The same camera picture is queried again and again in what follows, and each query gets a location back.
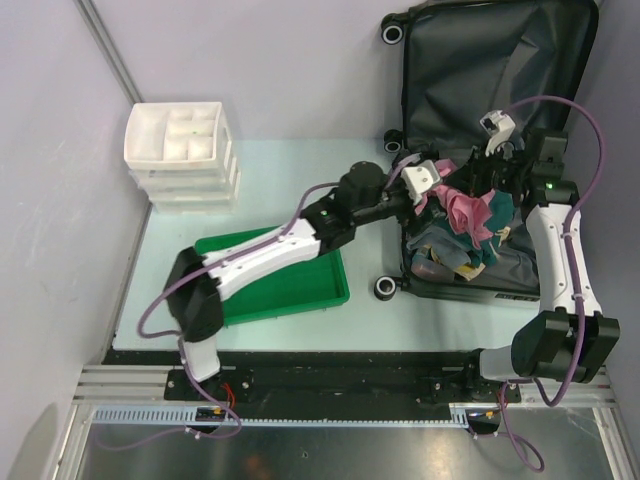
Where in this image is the white stacked drawer organizer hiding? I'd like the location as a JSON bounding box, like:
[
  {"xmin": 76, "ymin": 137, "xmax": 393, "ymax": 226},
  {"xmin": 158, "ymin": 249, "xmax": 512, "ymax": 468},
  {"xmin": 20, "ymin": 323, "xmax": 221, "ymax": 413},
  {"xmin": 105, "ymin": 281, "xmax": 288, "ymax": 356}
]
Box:
[{"xmin": 123, "ymin": 102, "xmax": 241, "ymax": 215}]

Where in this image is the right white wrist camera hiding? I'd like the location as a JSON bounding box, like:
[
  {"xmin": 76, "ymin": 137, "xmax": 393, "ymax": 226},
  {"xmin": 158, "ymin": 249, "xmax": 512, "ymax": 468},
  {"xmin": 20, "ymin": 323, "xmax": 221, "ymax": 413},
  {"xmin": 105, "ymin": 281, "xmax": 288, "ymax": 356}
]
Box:
[{"xmin": 480, "ymin": 110, "xmax": 516, "ymax": 156}]

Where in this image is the grey blue garment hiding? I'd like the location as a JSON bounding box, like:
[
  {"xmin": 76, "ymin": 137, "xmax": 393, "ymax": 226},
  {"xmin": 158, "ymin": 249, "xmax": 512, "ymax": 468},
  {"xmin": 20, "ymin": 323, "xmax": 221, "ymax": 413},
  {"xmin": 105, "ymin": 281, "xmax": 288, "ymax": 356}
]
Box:
[{"xmin": 406, "ymin": 226, "xmax": 471, "ymax": 270}]

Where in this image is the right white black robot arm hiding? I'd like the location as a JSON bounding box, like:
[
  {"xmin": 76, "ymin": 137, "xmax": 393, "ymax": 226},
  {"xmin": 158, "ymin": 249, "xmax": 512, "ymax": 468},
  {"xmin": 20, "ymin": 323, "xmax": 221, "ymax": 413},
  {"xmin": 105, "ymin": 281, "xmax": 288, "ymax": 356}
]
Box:
[{"xmin": 461, "ymin": 127, "xmax": 620, "ymax": 401}]

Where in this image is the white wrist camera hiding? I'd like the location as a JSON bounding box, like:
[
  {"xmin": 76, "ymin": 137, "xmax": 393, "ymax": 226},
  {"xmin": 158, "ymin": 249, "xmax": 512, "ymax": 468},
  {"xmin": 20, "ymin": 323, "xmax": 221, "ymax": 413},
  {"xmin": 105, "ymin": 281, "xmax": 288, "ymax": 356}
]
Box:
[
  {"xmin": 480, "ymin": 110, "xmax": 516, "ymax": 156},
  {"xmin": 401, "ymin": 160, "xmax": 442, "ymax": 205}
]

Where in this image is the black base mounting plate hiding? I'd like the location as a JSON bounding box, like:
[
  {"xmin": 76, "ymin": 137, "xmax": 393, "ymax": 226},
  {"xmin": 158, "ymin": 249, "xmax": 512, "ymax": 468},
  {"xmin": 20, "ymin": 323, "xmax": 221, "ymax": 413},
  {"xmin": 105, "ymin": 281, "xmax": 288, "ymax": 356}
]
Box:
[{"xmin": 102, "ymin": 349, "xmax": 524, "ymax": 421}]

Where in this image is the pink cloth garment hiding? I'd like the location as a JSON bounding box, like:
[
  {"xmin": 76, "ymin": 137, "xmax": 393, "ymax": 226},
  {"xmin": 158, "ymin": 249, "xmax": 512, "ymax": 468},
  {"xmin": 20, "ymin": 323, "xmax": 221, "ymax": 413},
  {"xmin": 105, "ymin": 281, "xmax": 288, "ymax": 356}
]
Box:
[{"xmin": 415, "ymin": 183, "xmax": 496, "ymax": 249}]

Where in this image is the green plastic tray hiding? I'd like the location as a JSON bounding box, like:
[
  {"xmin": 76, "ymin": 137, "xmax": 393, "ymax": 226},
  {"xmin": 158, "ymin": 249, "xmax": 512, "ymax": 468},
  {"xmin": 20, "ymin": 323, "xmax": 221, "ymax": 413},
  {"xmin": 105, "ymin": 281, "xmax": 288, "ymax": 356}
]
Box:
[{"xmin": 223, "ymin": 251, "xmax": 350, "ymax": 327}]

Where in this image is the pink plastic pouch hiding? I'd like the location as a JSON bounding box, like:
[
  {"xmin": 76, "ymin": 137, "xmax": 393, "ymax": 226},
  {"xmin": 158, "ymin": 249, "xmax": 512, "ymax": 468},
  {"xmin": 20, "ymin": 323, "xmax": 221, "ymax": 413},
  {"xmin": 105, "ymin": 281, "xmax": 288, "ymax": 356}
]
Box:
[{"xmin": 411, "ymin": 257, "xmax": 455, "ymax": 283}]

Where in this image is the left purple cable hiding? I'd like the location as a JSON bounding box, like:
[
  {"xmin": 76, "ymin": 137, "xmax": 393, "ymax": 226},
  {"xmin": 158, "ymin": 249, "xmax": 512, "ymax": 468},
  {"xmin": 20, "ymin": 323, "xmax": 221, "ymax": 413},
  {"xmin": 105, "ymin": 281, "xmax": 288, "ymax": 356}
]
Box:
[{"xmin": 93, "ymin": 152, "xmax": 426, "ymax": 451}]

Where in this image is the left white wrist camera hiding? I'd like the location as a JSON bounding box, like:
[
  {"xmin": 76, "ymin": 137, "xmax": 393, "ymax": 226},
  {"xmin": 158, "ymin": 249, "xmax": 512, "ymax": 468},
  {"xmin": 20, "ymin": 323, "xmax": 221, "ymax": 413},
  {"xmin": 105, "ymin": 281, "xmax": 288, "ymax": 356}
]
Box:
[{"xmin": 401, "ymin": 160, "xmax": 442, "ymax": 205}]

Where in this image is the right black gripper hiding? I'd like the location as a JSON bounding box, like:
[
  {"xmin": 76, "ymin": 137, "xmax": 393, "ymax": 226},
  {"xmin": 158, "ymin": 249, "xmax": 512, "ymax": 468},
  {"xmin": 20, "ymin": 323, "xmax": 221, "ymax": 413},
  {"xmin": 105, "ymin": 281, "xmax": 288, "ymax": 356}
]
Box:
[{"xmin": 444, "ymin": 141, "xmax": 531, "ymax": 199}]

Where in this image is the grey slotted cable duct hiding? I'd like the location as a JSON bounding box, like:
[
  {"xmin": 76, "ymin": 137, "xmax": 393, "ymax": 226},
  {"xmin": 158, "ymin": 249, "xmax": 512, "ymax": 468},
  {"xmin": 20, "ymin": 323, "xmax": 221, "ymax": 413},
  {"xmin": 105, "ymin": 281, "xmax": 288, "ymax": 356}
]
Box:
[{"xmin": 93, "ymin": 404, "xmax": 468, "ymax": 428}]

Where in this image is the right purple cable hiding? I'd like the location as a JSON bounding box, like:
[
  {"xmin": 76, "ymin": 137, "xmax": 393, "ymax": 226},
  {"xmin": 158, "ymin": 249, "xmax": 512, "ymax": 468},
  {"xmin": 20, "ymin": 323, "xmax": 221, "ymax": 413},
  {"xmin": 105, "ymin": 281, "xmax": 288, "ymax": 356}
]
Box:
[{"xmin": 499, "ymin": 95, "xmax": 606, "ymax": 474}]

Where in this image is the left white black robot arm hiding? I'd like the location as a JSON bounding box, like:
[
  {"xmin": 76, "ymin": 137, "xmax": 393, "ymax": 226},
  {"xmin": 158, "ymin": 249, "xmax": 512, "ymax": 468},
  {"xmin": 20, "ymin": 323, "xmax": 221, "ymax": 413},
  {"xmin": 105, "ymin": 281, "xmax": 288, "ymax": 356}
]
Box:
[{"xmin": 165, "ymin": 155, "xmax": 441, "ymax": 400}]

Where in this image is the purple cable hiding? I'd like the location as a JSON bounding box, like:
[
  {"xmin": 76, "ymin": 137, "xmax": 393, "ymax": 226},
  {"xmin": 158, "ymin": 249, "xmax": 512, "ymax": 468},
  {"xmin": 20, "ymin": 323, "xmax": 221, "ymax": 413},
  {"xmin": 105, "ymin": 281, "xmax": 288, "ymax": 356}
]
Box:
[
  {"xmin": 93, "ymin": 152, "xmax": 426, "ymax": 451},
  {"xmin": 499, "ymin": 95, "xmax": 606, "ymax": 474}
]

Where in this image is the aluminium frame rail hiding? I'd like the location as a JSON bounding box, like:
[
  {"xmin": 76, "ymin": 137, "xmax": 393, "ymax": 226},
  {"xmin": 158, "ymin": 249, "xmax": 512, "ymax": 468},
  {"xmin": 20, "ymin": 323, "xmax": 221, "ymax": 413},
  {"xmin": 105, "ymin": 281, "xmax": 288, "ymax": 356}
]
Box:
[{"xmin": 72, "ymin": 364, "xmax": 619, "ymax": 409}]

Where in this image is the teal green garment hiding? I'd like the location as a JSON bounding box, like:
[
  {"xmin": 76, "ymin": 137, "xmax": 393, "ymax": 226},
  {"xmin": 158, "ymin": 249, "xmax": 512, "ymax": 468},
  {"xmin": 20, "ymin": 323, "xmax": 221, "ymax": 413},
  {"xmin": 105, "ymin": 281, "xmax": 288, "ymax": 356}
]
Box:
[{"xmin": 469, "ymin": 190, "xmax": 515, "ymax": 267}]

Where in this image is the yellow cloth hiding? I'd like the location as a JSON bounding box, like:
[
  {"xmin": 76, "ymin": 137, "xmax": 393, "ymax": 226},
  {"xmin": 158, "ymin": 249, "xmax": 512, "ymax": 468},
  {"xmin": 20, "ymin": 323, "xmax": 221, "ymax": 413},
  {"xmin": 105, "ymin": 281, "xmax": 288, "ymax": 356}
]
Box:
[{"xmin": 454, "ymin": 263, "xmax": 486, "ymax": 282}]

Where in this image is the space astronaut hardshell suitcase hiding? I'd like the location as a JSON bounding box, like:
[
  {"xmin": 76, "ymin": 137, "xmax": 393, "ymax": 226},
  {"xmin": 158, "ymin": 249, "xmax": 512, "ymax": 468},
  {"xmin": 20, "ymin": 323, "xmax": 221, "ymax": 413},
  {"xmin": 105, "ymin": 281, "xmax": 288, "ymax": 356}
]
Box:
[{"xmin": 380, "ymin": 1, "xmax": 599, "ymax": 302}]

